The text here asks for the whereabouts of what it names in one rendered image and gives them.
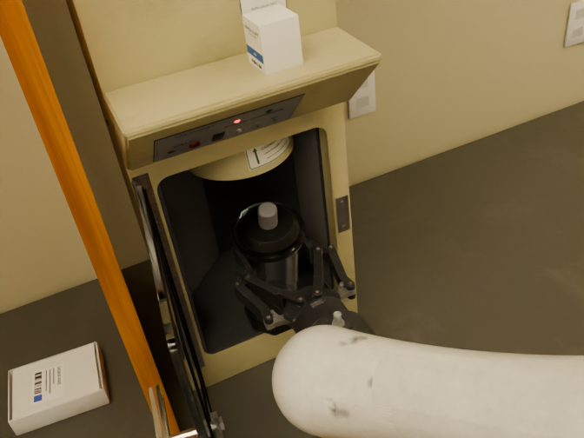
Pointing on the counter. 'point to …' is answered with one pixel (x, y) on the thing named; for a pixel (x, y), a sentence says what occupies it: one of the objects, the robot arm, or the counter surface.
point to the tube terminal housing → (193, 23)
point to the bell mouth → (247, 162)
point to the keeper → (342, 214)
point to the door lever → (164, 416)
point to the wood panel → (76, 189)
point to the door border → (173, 322)
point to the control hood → (235, 91)
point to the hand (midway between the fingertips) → (270, 250)
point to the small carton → (273, 38)
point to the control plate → (283, 109)
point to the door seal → (177, 315)
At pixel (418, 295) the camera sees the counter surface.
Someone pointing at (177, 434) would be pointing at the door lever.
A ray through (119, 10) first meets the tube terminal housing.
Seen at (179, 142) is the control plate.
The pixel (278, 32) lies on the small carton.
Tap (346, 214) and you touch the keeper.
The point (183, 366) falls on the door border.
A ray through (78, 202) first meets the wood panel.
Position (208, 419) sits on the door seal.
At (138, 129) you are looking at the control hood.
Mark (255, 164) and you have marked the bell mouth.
